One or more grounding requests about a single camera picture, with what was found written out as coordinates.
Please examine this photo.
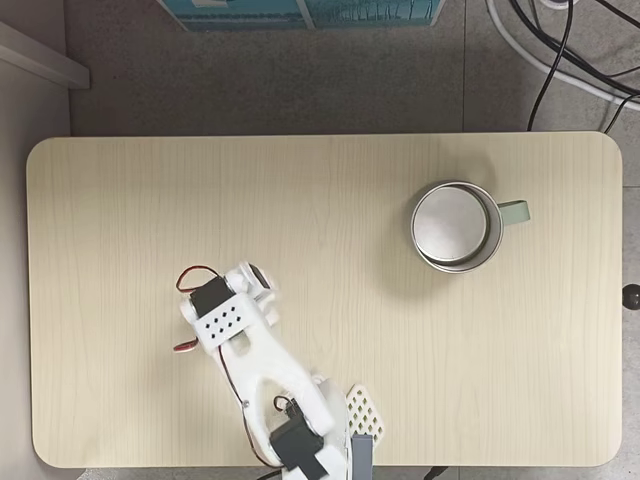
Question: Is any grey-green steel mug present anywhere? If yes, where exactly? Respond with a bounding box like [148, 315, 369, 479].
[410, 180, 532, 275]

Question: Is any grey table clamp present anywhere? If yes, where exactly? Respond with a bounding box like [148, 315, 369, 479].
[350, 433, 376, 480]

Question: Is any blue printed box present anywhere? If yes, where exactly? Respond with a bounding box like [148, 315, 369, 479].
[156, 0, 447, 32]

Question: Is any white shelf board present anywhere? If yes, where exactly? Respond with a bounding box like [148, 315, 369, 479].
[0, 19, 92, 91]

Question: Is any white floor cable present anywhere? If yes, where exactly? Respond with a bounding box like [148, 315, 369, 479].
[484, 0, 640, 112]

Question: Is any black floor cable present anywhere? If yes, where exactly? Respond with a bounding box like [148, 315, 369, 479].
[508, 0, 640, 96]
[527, 0, 574, 133]

